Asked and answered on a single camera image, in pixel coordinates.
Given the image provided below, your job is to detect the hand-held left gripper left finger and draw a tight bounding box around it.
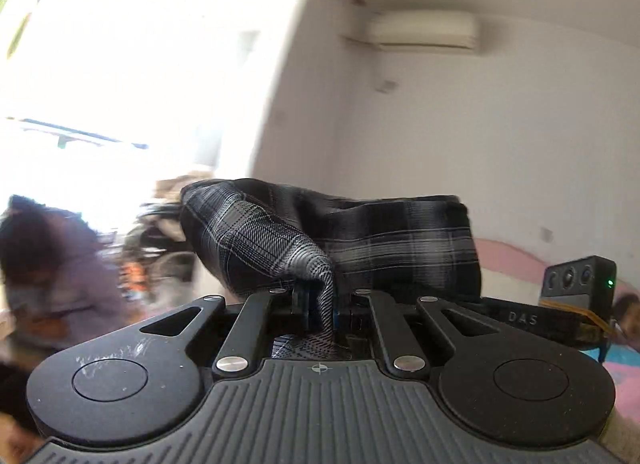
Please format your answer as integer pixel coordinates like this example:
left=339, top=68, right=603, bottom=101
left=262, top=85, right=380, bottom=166
left=140, top=281, right=321, bottom=379

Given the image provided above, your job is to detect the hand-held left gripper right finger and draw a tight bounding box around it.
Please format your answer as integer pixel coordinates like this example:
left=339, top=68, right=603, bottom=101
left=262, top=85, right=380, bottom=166
left=332, top=288, right=501, bottom=380

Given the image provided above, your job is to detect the black white plaid shirt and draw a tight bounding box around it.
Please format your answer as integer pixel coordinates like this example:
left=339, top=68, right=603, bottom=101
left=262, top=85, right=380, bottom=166
left=179, top=178, right=483, bottom=360

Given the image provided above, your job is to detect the pink cream headboard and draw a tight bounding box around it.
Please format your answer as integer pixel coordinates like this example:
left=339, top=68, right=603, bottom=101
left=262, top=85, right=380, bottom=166
left=472, top=238, right=640, bottom=305

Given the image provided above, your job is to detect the pink grey floral quilt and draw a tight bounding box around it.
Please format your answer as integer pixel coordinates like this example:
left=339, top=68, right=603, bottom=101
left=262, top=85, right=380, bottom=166
left=585, top=339, right=640, bottom=460

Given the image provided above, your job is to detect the wheelchair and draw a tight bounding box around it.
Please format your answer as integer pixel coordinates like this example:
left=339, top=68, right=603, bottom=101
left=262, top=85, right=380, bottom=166
left=122, top=201, right=201, bottom=305

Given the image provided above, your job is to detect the white air conditioner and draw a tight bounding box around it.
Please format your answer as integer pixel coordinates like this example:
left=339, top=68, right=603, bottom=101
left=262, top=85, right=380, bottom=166
left=364, top=10, right=480, bottom=51

